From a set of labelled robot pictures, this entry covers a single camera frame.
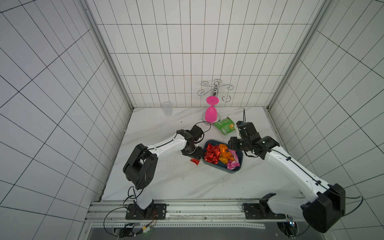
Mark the red tea bag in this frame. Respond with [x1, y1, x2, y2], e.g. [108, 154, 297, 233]
[191, 158, 200, 165]
[206, 143, 221, 156]

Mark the red tea bag lone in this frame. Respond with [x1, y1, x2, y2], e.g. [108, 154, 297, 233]
[204, 152, 219, 165]

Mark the orange tea bag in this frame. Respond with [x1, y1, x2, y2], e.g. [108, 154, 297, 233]
[219, 144, 232, 160]

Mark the yellow tea bag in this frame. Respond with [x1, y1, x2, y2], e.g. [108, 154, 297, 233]
[219, 155, 229, 165]

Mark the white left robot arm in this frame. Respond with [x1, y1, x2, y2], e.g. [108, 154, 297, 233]
[123, 130, 205, 211]

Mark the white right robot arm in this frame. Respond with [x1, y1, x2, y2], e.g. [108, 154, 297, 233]
[229, 136, 346, 233]

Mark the teal storage box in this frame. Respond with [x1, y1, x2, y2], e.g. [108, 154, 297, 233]
[202, 140, 244, 173]

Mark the green chips bag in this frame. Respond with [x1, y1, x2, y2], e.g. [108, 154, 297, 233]
[214, 117, 236, 135]

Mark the pink wine glass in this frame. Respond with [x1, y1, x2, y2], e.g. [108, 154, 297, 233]
[204, 96, 219, 123]

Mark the clear glass cup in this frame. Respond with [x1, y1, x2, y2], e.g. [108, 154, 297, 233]
[161, 102, 173, 116]

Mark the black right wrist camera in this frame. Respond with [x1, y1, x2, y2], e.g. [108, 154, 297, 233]
[236, 121, 259, 139]

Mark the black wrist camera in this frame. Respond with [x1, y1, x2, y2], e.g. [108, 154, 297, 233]
[236, 121, 259, 139]
[190, 125, 205, 144]

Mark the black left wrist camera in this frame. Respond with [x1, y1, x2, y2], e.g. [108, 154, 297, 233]
[190, 125, 205, 144]

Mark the aluminium rail frame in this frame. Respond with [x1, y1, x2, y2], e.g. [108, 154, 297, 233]
[85, 199, 292, 229]

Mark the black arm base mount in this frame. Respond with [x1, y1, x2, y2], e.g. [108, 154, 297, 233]
[242, 193, 286, 220]

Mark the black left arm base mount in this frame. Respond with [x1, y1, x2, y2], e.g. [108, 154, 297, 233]
[126, 203, 168, 220]

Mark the electronics board with wires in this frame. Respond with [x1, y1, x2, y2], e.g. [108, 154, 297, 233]
[103, 207, 158, 239]

